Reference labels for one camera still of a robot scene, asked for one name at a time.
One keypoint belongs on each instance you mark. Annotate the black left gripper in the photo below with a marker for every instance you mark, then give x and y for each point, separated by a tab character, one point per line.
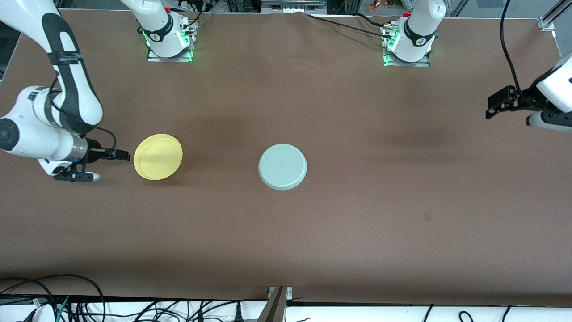
526	98

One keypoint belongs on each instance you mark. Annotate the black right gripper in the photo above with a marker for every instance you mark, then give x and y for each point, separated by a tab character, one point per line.
94	150

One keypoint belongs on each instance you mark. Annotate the yellow plastic plate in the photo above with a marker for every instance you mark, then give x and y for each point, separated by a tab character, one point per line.
158	157

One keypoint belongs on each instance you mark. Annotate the pale green plastic plate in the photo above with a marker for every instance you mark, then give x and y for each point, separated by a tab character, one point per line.
282	167

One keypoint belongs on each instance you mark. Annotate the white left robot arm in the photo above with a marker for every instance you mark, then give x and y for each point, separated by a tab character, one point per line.
418	27

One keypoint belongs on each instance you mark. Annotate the brown table cover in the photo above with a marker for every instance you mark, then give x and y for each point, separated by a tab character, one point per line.
286	250

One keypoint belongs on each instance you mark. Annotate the black power plug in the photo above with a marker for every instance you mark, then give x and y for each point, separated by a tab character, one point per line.
238	313

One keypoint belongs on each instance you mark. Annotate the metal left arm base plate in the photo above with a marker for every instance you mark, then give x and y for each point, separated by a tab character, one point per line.
424	63

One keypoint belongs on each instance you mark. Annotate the aluminium frame profile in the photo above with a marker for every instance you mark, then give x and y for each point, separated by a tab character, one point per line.
547	22

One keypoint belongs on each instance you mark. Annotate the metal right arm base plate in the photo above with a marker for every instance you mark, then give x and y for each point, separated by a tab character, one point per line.
154	57

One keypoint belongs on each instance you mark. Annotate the aluminium frame post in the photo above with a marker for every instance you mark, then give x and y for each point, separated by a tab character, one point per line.
273	308

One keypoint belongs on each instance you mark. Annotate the metal bracket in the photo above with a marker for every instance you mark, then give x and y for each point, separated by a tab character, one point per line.
292	6

